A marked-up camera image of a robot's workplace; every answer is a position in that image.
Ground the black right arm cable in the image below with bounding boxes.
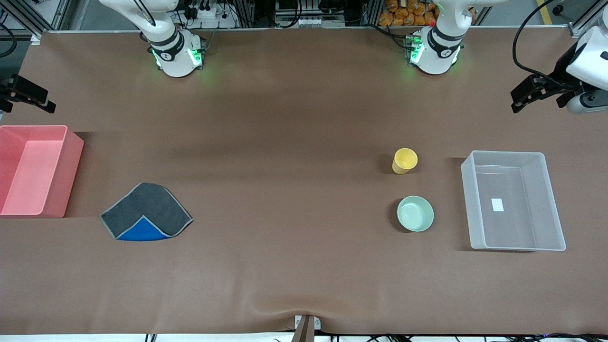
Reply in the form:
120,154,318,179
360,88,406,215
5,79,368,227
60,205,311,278
133,0,157,28

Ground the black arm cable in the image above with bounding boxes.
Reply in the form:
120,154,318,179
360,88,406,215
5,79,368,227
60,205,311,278
133,0,157,28
512,0,578,89

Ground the mint green bowl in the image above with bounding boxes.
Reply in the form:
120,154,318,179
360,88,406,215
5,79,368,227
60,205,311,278
397,196,434,233

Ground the clear plastic bin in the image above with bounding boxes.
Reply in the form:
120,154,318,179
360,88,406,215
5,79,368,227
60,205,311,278
460,150,567,251

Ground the orange packet pile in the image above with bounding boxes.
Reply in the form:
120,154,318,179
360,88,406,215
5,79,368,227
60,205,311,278
379,0,440,27

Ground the black electronics rack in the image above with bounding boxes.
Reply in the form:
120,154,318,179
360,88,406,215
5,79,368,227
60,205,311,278
275,0,348,28

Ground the pink plastic bin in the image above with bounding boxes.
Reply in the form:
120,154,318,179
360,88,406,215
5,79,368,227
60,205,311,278
0,125,85,219

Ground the metal table clamp bracket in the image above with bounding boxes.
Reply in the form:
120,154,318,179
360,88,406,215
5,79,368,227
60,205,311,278
292,314,322,342

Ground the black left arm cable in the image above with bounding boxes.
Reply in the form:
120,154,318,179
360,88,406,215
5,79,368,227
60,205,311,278
512,0,578,89

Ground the brown table mat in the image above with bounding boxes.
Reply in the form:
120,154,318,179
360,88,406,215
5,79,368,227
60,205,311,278
0,28,608,335

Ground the yellow plastic cup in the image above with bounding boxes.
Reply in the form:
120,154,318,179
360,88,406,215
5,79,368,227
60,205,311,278
392,148,418,175

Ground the white power strip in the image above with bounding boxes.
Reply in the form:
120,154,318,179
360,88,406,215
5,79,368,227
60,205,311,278
183,4,239,30

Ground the grey and blue cloth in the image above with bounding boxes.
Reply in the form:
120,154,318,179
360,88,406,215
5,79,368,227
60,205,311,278
100,182,194,242

